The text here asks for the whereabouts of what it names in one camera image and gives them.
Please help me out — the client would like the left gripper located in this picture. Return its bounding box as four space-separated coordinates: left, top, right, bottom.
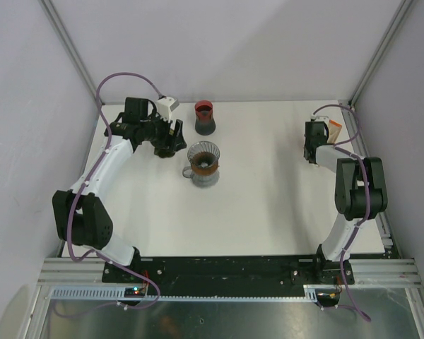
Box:
140 109 186 153

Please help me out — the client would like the orange coffee filter box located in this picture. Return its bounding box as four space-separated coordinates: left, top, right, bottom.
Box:
327 119 342 143

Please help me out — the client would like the clear ribbed glass dripper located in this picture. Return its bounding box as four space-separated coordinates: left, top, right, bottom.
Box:
187 141 220 163

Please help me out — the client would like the brown dripper ring holder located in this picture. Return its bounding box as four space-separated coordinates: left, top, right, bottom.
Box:
190 152 219 176

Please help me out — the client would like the clear glass server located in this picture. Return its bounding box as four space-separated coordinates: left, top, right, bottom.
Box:
182 167 220 189

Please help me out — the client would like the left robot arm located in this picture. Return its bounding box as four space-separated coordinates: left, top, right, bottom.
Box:
52 96 187 283

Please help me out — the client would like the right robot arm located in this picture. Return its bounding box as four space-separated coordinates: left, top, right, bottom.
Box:
304 120 388 284

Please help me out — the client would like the dark olive dripper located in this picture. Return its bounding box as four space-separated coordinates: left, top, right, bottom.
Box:
153 148 177 159

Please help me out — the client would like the red and grey carafe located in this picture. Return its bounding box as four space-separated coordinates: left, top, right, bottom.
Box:
194 100 216 136

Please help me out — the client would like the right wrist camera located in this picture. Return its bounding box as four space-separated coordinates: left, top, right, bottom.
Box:
310 114 330 125

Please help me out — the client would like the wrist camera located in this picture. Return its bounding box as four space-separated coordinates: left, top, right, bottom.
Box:
155 96 179 122
310 114 330 125

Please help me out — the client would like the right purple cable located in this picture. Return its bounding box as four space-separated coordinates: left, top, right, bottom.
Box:
310 104 372 323

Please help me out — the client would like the purple cable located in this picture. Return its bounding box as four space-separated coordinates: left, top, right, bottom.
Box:
310 104 372 323
52 72 162 318

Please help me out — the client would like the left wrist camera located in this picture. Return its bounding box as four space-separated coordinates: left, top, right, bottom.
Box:
155 96 179 122

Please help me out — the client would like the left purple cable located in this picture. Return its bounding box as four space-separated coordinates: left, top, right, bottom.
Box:
52 72 162 318

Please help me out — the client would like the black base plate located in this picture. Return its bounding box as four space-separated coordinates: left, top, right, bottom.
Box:
102 254 355 295

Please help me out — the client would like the grey cable duct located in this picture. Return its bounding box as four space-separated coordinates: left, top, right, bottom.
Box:
51 285 342 302

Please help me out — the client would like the aluminium frame rail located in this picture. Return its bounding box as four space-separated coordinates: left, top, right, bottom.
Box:
38 256 422 287

